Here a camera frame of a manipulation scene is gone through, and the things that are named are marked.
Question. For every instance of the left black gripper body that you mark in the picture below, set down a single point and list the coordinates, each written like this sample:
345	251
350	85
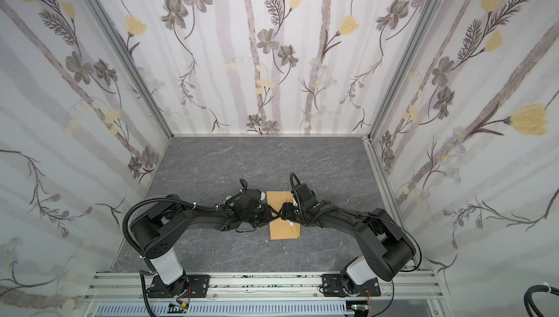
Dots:
260	211

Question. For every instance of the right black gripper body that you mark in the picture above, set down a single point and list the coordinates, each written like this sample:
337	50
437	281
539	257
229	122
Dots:
290	211

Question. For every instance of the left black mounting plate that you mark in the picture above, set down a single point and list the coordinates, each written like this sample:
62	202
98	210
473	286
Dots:
194	286

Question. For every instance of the white perforated cable duct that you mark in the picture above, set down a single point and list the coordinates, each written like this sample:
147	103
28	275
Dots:
259	308

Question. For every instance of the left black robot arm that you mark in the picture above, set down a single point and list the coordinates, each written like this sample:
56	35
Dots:
153	226

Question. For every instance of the brown kraft envelope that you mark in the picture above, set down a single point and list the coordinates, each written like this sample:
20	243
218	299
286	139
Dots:
281	229

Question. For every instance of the black mounting plate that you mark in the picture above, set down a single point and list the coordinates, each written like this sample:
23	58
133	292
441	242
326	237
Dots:
341	285
194	286

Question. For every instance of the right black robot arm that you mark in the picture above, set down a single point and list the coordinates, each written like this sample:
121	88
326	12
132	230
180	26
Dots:
386	248

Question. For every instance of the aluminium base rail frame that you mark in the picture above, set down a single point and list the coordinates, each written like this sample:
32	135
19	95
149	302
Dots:
408	294

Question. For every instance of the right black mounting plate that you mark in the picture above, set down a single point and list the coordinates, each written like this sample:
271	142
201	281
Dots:
341	285

